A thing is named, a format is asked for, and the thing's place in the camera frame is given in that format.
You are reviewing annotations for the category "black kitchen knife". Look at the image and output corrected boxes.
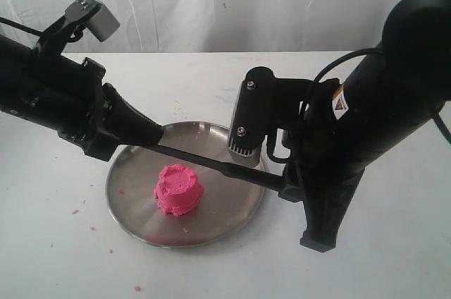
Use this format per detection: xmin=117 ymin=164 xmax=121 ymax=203
xmin=147 ymin=145 xmax=285 ymax=191

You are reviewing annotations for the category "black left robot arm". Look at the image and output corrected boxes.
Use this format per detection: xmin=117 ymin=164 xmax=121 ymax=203
xmin=1 ymin=17 xmax=163 ymax=161

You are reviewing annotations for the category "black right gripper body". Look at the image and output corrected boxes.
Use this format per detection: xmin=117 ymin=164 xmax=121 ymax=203
xmin=275 ymin=76 xmax=373 ymax=204

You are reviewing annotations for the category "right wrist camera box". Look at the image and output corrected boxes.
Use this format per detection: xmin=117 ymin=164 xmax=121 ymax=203
xmin=227 ymin=66 xmax=276 ymax=168

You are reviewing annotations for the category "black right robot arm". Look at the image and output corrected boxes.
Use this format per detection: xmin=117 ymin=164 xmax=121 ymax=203
xmin=283 ymin=0 xmax=450 ymax=252

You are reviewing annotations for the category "round stainless steel plate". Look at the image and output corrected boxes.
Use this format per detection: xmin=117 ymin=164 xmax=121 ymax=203
xmin=105 ymin=121 xmax=267 ymax=249

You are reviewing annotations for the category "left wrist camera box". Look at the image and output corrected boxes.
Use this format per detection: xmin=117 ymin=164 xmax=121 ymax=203
xmin=64 ymin=0 xmax=121 ymax=42

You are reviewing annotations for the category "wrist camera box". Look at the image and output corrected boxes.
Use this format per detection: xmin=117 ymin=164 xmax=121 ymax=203
xmin=227 ymin=66 xmax=276 ymax=168
xmin=64 ymin=0 xmax=121 ymax=42

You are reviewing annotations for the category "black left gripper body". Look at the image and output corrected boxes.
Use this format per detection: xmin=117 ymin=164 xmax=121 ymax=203
xmin=58 ymin=57 xmax=118 ymax=161

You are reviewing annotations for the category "pink dough lump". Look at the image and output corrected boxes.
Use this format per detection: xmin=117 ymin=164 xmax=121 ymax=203
xmin=154 ymin=164 xmax=204 ymax=217

